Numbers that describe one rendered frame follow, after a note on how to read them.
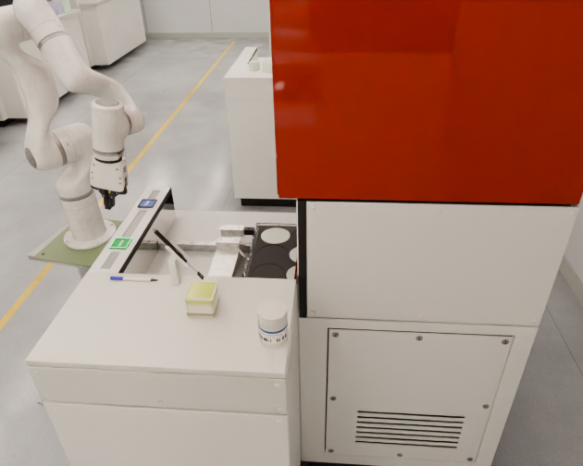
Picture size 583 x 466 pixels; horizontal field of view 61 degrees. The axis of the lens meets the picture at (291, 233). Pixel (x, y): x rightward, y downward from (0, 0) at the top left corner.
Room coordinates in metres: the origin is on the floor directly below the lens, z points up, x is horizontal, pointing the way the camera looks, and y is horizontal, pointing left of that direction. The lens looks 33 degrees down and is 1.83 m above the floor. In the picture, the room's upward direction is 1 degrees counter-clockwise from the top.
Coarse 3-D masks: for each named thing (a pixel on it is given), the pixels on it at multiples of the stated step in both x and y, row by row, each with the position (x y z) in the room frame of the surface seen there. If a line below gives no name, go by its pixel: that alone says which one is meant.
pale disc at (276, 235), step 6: (270, 228) 1.47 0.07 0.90; (276, 228) 1.47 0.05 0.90; (282, 228) 1.47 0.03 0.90; (264, 234) 1.44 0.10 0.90; (270, 234) 1.44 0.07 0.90; (276, 234) 1.44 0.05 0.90; (282, 234) 1.44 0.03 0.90; (288, 234) 1.44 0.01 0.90; (264, 240) 1.40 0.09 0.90; (270, 240) 1.40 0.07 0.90; (276, 240) 1.40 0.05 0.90; (282, 240) 1.40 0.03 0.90
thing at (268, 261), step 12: (264, 228) 1.48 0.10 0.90; (288, 228) 1.47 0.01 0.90; (288, 240) 1.39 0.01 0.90; (264, 252) 1.33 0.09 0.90; (276, 252) 1.33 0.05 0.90; (288, 252) 1.32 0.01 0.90; (252, 264) 1.26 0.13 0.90; (264, 264) 1.26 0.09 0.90; (276, 264) 1.26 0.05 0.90; (288, 264) 1.26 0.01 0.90; (252, 276) 1.20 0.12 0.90; (264, 276) 1.20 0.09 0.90; (276, 276) 1.20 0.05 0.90
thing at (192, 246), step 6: (168, 240) 1.49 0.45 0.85; (162, 246) 1.47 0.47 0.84; (180, 246) 1.47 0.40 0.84; (186, 246) 1.46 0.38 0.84; (192, 246) 1.46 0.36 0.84; (198, 246) 1.46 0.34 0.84; (204, 246) 1.46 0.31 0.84; (210, 246) 1.45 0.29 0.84; (216, 246) 1.45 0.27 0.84; (246, 246) 1.44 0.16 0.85
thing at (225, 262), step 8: (240, 248) 1.39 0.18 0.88; (216, 256) 1.34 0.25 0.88; (224, 256) 1.34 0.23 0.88; (232, 256) 1.34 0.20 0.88; (216, 264) 1.29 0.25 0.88; (224, 264) 1.29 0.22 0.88; (232, 264) 1.29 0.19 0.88; (208, 272) 1.25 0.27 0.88; (216, 272) 1.25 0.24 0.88; (224, 272) 1.25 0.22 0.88; (232, 272) 1.25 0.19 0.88
